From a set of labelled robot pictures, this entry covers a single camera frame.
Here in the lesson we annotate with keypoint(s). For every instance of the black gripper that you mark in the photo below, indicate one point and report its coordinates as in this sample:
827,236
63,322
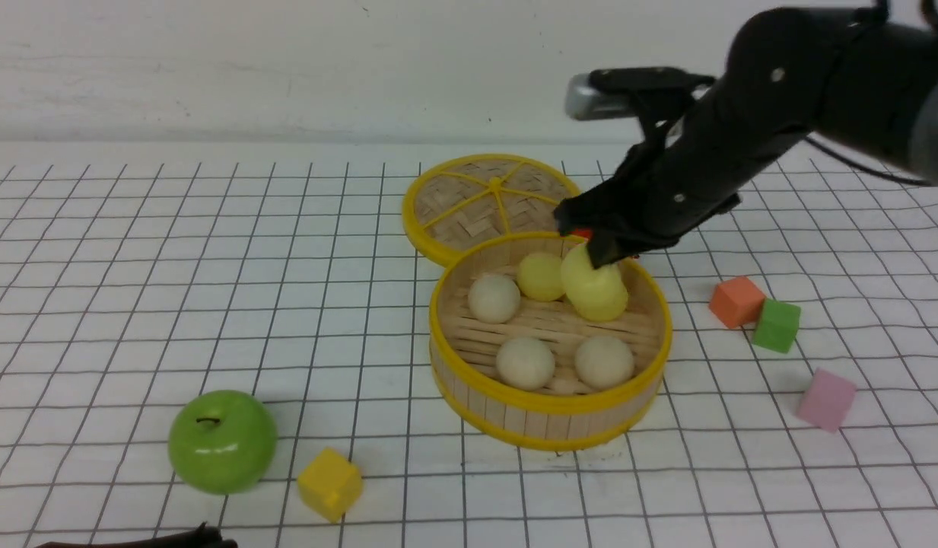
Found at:
728,137

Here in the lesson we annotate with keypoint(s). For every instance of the yellow bun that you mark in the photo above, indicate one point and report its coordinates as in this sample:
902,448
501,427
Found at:
586,285
605,306
539,277

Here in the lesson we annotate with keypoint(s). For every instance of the yellow bun bottom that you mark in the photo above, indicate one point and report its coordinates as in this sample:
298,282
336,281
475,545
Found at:
539,277

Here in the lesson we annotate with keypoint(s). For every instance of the white bun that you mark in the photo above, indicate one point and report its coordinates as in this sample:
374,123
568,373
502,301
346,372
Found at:
494,298
525,363
604,362

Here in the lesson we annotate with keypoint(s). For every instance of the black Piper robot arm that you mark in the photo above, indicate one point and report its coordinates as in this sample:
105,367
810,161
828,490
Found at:
849,75

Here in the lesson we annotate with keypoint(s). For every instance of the bamboo steamer tray yellow rim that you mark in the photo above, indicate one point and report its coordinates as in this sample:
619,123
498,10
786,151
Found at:
566,415

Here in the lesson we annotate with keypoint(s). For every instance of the bamboo steamer lid yellow rim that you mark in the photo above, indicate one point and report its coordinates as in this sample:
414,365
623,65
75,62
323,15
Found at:
466,201

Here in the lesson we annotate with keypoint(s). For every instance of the red tomato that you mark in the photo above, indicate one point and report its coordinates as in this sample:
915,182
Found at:
582,233

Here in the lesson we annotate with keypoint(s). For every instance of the orange foam cube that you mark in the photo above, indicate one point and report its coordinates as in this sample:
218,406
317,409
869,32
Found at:
736,302

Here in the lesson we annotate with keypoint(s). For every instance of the green foam cube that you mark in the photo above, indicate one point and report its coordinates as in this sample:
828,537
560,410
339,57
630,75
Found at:
778,326

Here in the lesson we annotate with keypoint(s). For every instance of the pink foam cube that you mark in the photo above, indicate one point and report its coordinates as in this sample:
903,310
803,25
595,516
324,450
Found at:
826,402

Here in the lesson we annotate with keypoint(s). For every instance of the yellow foam cube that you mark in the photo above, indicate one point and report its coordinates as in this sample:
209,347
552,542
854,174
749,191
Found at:
330,484

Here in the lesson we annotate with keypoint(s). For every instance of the white grid tablecloth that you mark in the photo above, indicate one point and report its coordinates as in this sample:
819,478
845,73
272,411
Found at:
128,287

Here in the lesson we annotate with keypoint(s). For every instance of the green apple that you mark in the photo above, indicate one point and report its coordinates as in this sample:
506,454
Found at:
222,442

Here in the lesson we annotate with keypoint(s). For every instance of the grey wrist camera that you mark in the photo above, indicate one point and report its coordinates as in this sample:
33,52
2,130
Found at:
656,93

